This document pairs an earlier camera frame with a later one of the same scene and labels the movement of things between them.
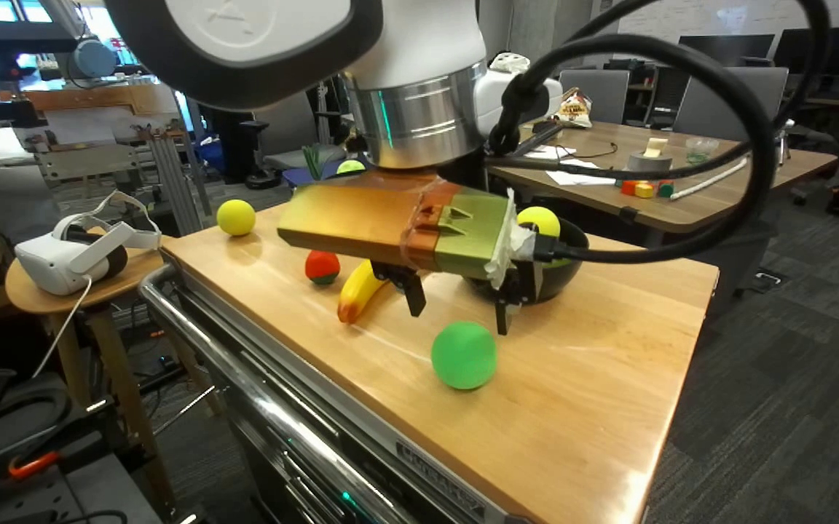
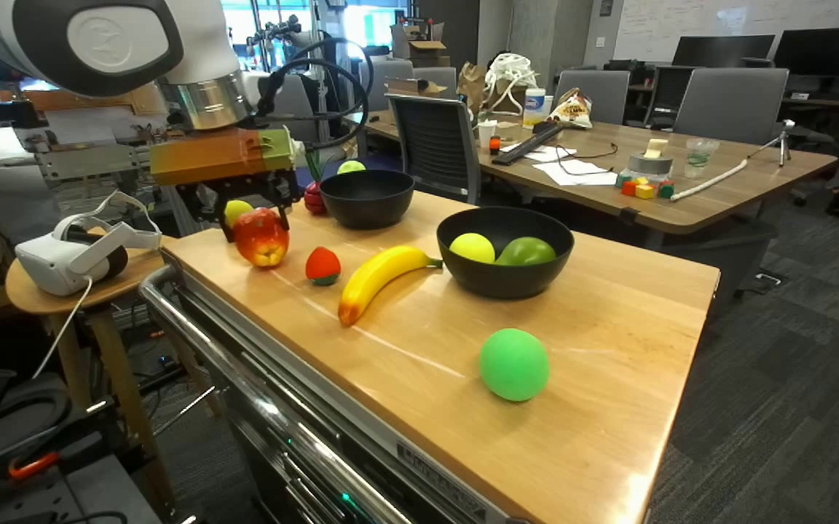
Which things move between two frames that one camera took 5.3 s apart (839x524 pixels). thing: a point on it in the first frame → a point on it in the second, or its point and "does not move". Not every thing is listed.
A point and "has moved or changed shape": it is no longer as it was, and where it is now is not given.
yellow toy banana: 357,292 does not move
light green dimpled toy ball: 351,167 does not move
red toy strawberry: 320,264 does not move
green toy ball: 463,353 → 512,363
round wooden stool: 32,295 does not move
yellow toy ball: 543,215 has moved or changed shape
